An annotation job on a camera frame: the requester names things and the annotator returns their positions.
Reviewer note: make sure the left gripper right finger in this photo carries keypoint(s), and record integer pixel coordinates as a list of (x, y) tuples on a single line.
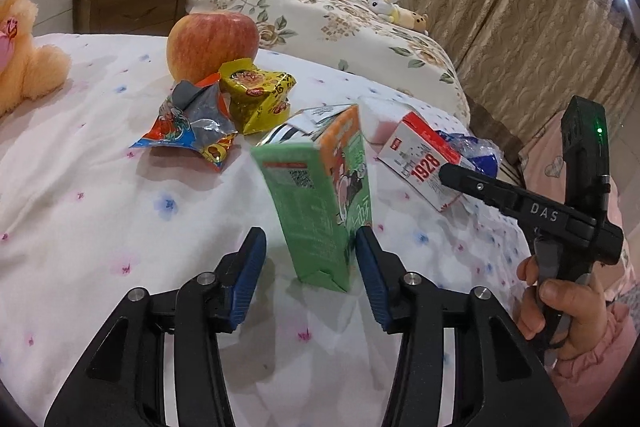
[(380, 273)]

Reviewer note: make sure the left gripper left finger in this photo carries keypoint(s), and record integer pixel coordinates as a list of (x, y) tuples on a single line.
[(241, 278)]

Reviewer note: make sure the red white milk carton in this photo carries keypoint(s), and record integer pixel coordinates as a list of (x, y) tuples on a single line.
[(416, 152)]

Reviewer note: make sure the blue plastic wrapper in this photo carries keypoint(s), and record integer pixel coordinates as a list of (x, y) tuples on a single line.
[(484, 155)]

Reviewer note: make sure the green drink carton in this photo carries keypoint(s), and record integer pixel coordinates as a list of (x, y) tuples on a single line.
[(315, 167)]

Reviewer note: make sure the yellow snack packet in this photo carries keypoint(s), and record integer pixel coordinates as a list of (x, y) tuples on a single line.
[(258, 99)]

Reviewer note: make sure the pink sleeve forearm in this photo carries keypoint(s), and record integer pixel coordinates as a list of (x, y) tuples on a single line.
[(584, 381)]

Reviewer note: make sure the person's right hand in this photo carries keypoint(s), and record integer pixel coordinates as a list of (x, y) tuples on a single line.
[(585, 304)]

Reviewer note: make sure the pink heart covered furniture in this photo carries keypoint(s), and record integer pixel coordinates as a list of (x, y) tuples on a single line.
[(542, 161)]

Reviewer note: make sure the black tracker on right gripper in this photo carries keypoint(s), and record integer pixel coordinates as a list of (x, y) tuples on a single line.
[(587, 158)]

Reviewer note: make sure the white flowered bed sheet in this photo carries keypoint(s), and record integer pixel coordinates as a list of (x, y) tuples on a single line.
[(87, 215)]

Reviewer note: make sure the red apple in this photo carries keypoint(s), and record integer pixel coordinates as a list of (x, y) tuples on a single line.
[(200, 43)]

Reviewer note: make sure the yellow bear plush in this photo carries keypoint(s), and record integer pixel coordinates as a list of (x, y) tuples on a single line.
[(410, 20)]

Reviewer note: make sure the floral bed quilt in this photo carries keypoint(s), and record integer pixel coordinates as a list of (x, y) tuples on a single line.
[(347, 35)]

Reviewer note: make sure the white rabbit plush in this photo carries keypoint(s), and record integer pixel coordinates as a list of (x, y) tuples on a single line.
[(385, 9)]

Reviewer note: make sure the brown wooden nightstand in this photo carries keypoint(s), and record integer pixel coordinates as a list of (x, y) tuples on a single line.
[(127, 17)]

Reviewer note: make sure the beige teddy bear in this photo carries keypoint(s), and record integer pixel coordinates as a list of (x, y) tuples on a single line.
[(28, 71)]

